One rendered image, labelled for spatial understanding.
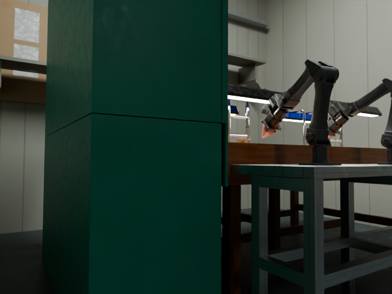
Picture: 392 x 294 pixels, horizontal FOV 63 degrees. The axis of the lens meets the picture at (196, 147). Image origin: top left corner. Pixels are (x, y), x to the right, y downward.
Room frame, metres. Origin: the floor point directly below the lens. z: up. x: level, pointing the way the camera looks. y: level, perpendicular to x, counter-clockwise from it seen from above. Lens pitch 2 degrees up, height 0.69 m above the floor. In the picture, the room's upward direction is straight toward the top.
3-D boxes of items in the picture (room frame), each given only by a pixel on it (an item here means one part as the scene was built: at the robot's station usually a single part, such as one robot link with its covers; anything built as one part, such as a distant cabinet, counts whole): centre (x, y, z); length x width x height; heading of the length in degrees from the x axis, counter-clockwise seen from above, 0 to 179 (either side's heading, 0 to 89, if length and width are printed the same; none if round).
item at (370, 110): (2.38, -1.17, 1.08); 0.62 x 0.08 x 0.07; 121
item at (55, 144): (1.76, 0.45, 0.42); 1.36 x 0.55 x 0.84; 31
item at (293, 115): (2.86, -0.89, 1.08); 0.62 x 0.08 x 0.07; 121
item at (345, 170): (1.72, -0.64, 0.65); 1.20 x 0.90 x 0.04; 122
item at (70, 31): (1.76, 0.45, 1.32); 1.36 x 0.55 x 0.95; 31
